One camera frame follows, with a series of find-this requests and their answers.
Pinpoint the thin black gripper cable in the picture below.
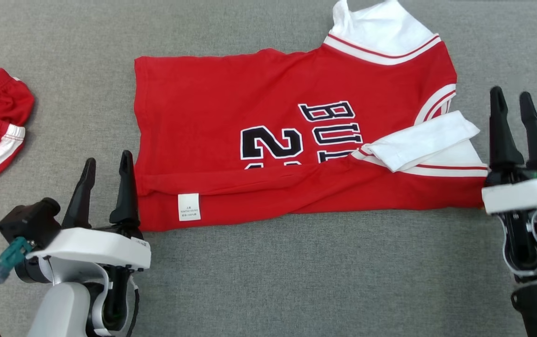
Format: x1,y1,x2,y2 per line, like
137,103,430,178
126,280,141,337

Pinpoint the red white basketball jersey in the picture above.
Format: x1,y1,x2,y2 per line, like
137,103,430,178
133,0,489,233

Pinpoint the teal camera cable connector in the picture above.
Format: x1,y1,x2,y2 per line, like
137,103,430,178
0,236,33,284

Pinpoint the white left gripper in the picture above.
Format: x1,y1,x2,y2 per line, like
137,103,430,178
28,150,151,337

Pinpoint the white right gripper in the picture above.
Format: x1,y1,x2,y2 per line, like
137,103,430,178
481,87,537,281

